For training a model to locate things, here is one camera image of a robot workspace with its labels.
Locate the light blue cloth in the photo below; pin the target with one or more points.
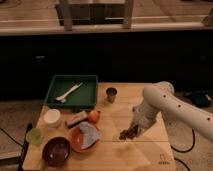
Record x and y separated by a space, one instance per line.
90 134

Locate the dark grape bunch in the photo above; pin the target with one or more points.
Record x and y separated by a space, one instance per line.
131 133

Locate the green plastic cup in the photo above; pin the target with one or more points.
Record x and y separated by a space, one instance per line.
34 136

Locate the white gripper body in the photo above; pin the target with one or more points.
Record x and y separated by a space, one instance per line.
144 116

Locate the green plastic tray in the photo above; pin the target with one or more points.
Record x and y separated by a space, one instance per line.
85 97

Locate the dark bag on floor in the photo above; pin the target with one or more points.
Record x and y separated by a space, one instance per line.
199 99

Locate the orange plate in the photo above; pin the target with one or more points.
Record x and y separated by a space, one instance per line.
76 141

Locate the white plastic fork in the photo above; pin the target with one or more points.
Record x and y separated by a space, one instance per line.
62 98

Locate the white small bowl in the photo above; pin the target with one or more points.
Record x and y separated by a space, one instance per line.
52 118

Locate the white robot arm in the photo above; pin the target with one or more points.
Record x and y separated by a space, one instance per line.
159 97

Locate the dark red bowl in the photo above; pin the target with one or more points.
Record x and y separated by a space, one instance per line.
56 151

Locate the black table clamp bar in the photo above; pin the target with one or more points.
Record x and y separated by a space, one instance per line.
24 148

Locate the wooden brush block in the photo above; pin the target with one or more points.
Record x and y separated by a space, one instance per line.
77 118

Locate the orange fruit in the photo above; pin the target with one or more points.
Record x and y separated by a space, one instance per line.
94 116

